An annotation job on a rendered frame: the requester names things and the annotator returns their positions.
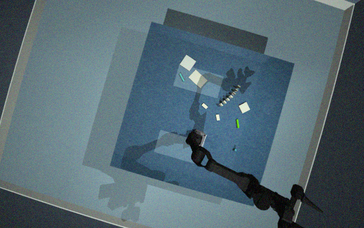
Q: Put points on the cream flat square tile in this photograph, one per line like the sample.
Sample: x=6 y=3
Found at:
x=244 y=107

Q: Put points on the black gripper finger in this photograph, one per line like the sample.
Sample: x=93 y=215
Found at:
x=306 y=201
x=295 y=225

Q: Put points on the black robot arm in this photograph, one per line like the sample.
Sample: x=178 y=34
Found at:
x=248 y=183

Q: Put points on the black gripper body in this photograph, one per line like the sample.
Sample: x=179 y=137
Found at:
x=296 y=194

